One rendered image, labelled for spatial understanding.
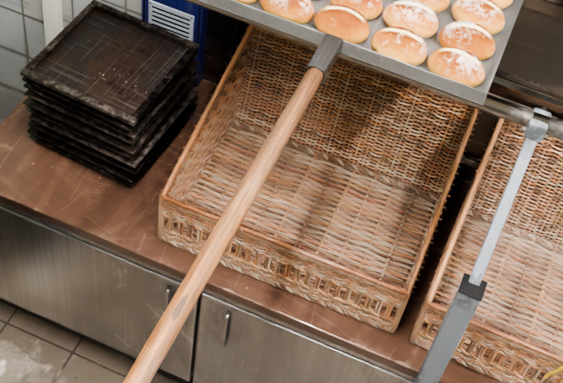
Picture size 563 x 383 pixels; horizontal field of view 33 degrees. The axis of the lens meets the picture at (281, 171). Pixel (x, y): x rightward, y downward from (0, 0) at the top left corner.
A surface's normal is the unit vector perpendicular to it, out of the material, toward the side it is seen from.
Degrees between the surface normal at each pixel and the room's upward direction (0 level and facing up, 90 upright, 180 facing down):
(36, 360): 0
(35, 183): 0
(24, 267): 90
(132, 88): 0
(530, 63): 70
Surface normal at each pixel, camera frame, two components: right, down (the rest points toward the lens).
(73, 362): 0.12, -0.64
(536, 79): -0.32, 0.42
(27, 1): -0.38, 0.68
